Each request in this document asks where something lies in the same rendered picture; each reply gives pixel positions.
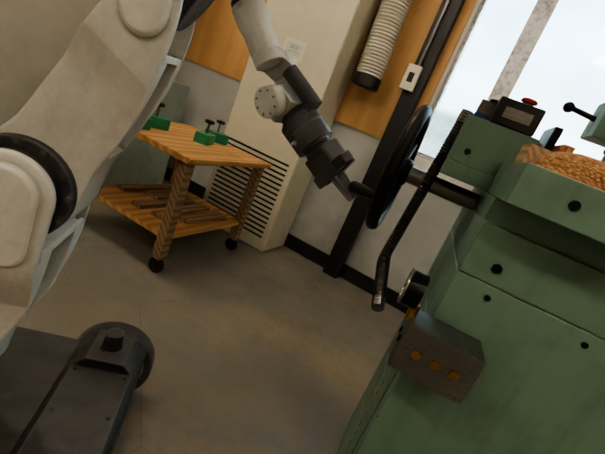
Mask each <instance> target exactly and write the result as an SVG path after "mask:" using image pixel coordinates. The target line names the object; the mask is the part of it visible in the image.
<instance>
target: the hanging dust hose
mask: <svg viewBox="0 0 605 454"><path fill-rule="evenodd" d="M412 2H413V0H382V1H381V3H380V7H379V8H378V10H379V11H377V15H376V17H375V20H374V24H372V27H373V28H371V31H370V34H369V35H368V37H369V38H367V42H366V45H365V48H364V51H363V54H361V56H362V58H360V59H361V60H359V63H360V64H357V65H358V67H357V70H356V72H355V75H354V76H353V79H352V83H354V84H355V85H357V86H360V87H363V88H364V89H367V90H370V91H373V92H377V91H378V89H379V86H380V85H381V83H382V78H383V75H384V72H385V71H386V70H385V68H387V67H386V66H387V65H388V63H387V62H389V61H390V60H389V59H390V58H391V57H390V56H392V52H393V50H394V46H395V45H396V44H395V43H396V42H397V40H398V36H400V32H401V29H402V26H403V23H405V21H404V20H405V19H406V16H407V15H408V12H409V10H410V8H411V3H412Z"/></svg>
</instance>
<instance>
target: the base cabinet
mask: <svg viewBox="0 0 605 454"><path fill-rule="evenodd" d="M427 275H429V276H430V281H429V285H428V287H427V290H426V292H425V294H424V296H423V297H422V299H421V300H420V306H421V308H420V310H421V311H422V312H424V313H427V314H429V315H431V316H433V317H435V318H437V319H439V320H440V321H442V322H445V323H447V324H449V325H451V326H453V327H454V328H456V329H458V330H459V331H462V332H464V333H466V334H468V335H470V336H472V337H474V338H476V339H477V340H479V341H480V342H481V343H482V348H483V355H484V359H485V363H486V364H485V366H484V368H483V370H482V372H481V373H480V375H479V376H478V378H477V379H476V380H475V382H474V384H473V386H472V387H471V389H470V390H469V392H468V394H467V395H466V397H465V399H464V400H463V402H462V403H461V404H457V403H455V402H453V401H451V400H450V399H448V398H446V397H444V396H443V395H441V394H439V393H437V392H436V391H434V390H432V389H430V388H428V387H427V386H424V385H423V384H422V383H420V382H418V381H416V380H414V379H413V378H411V377H408V376H407V375H405V374H403V373H402V372H400V371H399V370H397V369H395V368H393V367H391V366H389V365H388V361H389V358H390V354H391V350H392V347H393V342H394V340H395V339H396V337H397V335H398V333H399V330H400V328H401V326H402V325H403V324H404V322H405V320H406V319H405V318H403V320H402V323H401V324H400V326H399V328H398V330H397V332H396V333H395V335H394V337H393V339H392V341H391V343H390V345H389V347H388V349H387V351H386V352H385V353H384V356H383V358H382V360H381V362H380V364H379V366H378V367H377V369H376V371H375V373H374V375H373V377H372V379H371V380H370V382H369V384H368V386H367V388H366V390H365V392H364V393H363V395H362V397H361V399H360V401H359V403H358V405H357V408H356V409H355V411H354V412H353V414H352V416H351V418H350V420H349V422H348V424H347V427H346V429H345V431H344V434H343V437H342V439H341V442H340V444H339V448H338V451H337V454H605V340H604V339H602V338H600V337H598V336H596V335H594V334H592V333H590V332H587V331H585V330H583V329H581V328H579V327H577V326H575V325H573V324H571V323H569V322H566V321H564V320H562V319H560V318H558V317H556V316H554V315H552V314H550V313H547V312H545V311H543V310H541V309H539V308H537V307H535V306H534V305H531V304H528V303H526V302H524V301H522V300H520V299H518V298H517V297H515V296H512V295H509V294H507V293H505V292H503V291H501V290H500V289H498V288H496V287H493V286H490V285H488V284H486V283H484V282H483V281H481V280H479V279H477V278H474V277H471V276H469V275H467V274H466V273H464V272H462V271H460V270H459V269H458V265H457V259H456V249H455V243H454V238H453V233H452V230H451V231H450V232H449V234H448V236H447V238H446V239H445V241H444V243H443V245H442V247H441V249H440V251H439V253H438V255H437V256H436V258H435V260H434V262H433V264H432V266H431V268H430V269H429V272H428V274H427Z"/></svg>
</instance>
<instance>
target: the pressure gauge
mask: <svg viewBox="0 0 605 454"><path fill-rule="evenodd" d="M407 278H408V279H406V281H405V283H406V286H404V285H403V287H402V290H401V292H400V294H399V296H398V298H397V303H400V304H403V305H405V306H407V307H408V308H409V309H408V311H407V313H406V314H405V315H404V318H405V319H406V320H407V321H409V319H410V317H411V316H412V317H416V315H417V314H418V312H419V310H420V308H421V306H420V300H421V299H422V297H423V296H424V294H425V292H426V290H427V287H428V285H429V281H430V276H429V275H427V274H425V273H423V272H421V271H419V270H417V269H416V268H413V269H412V270H411V273H410V275H409V276H408V277H407ZM405 283H404V284H405Z"/></svg>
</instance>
